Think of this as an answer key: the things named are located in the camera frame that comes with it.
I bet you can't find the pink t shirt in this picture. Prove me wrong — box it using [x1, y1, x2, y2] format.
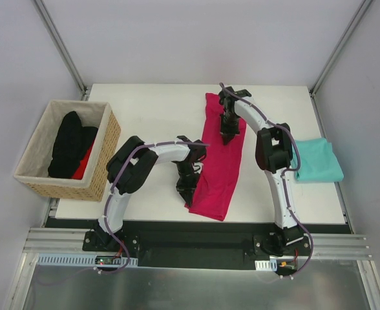
[186, 93, 247, 221]

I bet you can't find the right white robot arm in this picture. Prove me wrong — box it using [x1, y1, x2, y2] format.
[219, 85, 303, 255]

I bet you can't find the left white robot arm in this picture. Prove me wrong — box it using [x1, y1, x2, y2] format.
[97, 136, 208, 251]

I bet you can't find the folded teal t shirt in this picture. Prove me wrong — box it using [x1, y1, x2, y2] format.
[295, 138, 344, 183]

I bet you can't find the red t shirt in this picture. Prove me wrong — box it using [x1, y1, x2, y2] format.
[71, 141, 94, 180]

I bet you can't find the black t shirt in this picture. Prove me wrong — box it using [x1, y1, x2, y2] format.
[48, 111, 98, 180]

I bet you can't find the wicker laundry basket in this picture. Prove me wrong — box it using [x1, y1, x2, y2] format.
[14, 100, 121, 202]

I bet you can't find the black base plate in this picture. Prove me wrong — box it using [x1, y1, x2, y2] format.
[82, 220, 311, 270]

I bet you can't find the right white cable duct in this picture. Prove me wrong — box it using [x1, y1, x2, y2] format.
[255, 259, 277, 272]

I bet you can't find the white cable duct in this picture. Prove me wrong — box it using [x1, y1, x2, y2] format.
[255, 259, 277, 272]
[37, 254, 138, 268]

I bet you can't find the left white cable duct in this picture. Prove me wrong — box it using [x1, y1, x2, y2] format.
[37, 254, 138, 268]

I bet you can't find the right rear aluminium post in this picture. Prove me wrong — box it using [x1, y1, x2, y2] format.
[309, 0, 374, 98]

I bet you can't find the aluminium post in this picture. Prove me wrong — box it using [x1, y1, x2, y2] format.
[309, 0, 374, 98]
[31, 0, 88, 97]

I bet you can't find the aluminium rail frame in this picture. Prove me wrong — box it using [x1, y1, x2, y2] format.
[6, 203, 380, 309]

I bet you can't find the left rear aluminium post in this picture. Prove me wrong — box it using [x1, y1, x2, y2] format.
[31, 0, 88, 97]

